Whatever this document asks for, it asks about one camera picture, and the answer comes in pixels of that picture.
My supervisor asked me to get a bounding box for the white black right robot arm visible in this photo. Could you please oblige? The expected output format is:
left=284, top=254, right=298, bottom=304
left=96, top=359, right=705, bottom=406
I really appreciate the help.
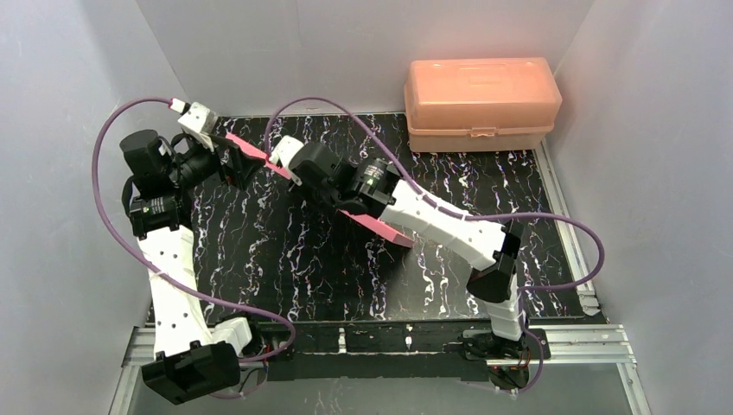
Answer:
left=271, top=136, right=525, bottom=342

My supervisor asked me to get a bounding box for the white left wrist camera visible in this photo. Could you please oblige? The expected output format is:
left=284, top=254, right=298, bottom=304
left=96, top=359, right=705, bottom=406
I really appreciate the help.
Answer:
left=169, top=98, right=218, bottom=152

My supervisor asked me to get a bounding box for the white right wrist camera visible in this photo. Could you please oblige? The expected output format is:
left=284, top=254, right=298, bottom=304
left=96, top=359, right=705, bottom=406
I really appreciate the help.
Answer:
left=269, top=136, right=305, bottom=169

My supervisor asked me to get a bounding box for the aluminium mounting rail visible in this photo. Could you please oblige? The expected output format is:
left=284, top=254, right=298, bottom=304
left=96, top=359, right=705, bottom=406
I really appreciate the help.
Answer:
left=121, top=324, right=638, bottom=369

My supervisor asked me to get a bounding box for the pink plastic storage box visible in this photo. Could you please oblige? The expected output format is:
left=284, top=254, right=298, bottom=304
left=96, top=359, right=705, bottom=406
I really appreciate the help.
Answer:
left=404, top=57, right=562, bottom=153

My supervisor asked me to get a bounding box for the pink wooden picture frame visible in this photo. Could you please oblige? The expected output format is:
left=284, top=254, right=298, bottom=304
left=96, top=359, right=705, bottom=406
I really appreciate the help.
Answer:
left=226, top=133, right=415, bottom=248

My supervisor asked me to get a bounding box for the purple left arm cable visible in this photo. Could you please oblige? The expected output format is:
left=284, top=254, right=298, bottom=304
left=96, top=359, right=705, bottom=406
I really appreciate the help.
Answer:
left=91, top=97, right=297, bottom=400

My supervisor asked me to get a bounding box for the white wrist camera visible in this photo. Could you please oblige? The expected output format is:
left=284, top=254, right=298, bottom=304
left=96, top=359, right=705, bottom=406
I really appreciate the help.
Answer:
left=169, top=98, right=218, bottom=152
left=269, top=136, right=305, bottom=169

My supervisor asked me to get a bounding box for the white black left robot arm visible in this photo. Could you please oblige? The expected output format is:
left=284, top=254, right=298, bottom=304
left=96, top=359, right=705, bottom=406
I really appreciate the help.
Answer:
left=119, top=130, right=253, bottom=405

